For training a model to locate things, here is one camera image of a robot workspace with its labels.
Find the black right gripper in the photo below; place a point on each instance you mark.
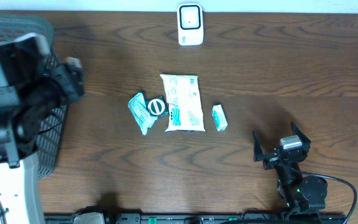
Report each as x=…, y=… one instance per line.
x=258, y=155

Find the small white teal box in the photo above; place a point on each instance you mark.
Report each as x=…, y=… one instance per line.
x=219, y=117

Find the large white snack bag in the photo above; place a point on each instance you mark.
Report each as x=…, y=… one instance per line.
x=182, y=95

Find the dark green round-label packet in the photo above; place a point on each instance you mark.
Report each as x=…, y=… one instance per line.
x=157, y=106

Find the teal wet wipes packet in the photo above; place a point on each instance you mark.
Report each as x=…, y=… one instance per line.
x=142, y=116

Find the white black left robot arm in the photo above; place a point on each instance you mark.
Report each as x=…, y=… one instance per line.
x=30, y=90

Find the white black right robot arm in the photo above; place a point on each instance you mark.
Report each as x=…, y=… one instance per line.
x=304, y=193

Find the white barcode scanner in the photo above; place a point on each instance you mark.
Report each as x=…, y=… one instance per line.
x=190, y=24

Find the dark grey plastic basket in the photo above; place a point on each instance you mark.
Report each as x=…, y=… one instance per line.
x=51, y=128

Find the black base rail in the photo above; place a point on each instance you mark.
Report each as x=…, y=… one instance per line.
x=136, y=218

